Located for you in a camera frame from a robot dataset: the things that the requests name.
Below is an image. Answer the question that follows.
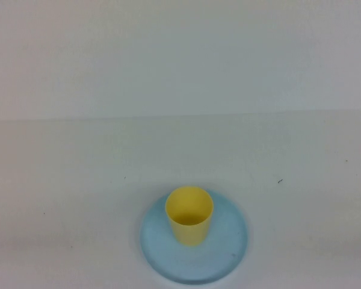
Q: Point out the yellow plastic cup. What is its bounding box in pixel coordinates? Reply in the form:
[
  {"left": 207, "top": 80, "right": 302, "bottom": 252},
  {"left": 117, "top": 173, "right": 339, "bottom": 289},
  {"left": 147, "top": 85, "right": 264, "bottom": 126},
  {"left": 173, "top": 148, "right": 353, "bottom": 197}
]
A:
[{"left": 164, "top": 186, "right": 214, "bottom": 247}]

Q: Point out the light blue round plate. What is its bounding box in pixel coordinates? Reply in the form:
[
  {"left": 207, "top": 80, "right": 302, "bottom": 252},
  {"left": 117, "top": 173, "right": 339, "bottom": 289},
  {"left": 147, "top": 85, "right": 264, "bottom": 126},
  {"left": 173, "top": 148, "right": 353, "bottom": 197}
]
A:
[{"left": 139, "top": 188, "right": 249, "bottom": 285}]

